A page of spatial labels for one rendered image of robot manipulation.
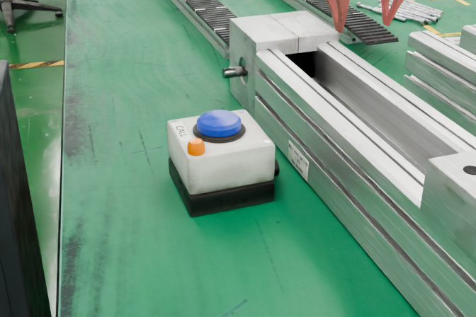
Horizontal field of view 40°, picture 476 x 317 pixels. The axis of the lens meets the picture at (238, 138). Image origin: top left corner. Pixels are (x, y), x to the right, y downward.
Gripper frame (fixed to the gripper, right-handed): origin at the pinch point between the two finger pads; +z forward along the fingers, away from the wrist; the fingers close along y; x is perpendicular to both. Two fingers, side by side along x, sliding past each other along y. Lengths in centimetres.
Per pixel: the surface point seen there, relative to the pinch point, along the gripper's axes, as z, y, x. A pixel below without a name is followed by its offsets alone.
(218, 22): -1.0, -20.5, 5.9
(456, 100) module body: -1.4, -5.3, -29.9
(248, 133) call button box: -3.8, -29.9, -33.1
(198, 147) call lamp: -5, -35, -36
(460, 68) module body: -4.9, -5.2, -29.7
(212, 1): -0.9, -18.0, 17.0
